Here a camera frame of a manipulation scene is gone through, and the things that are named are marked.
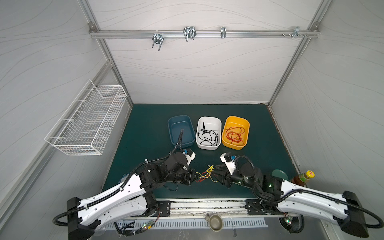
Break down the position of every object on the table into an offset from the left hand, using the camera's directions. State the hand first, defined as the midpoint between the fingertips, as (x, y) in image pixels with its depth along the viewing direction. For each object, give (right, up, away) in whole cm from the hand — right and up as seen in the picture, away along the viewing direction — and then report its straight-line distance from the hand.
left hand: (200, 176), depth 68 cm
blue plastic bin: (-17, +22, +37) cm, 46 cm away
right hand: (+8, +3, +4) cm, 9 cm away
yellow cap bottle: (+49, -2, +2) cm, 49 cm away
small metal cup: (+7, -23, +2) cm, 24 cm away
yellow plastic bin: (+28, +24, +39) cm, 53 cm away
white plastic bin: (+9, +23, +38) cm, 46 cm away
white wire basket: (-53, +22, 0) cm, 58 cm away
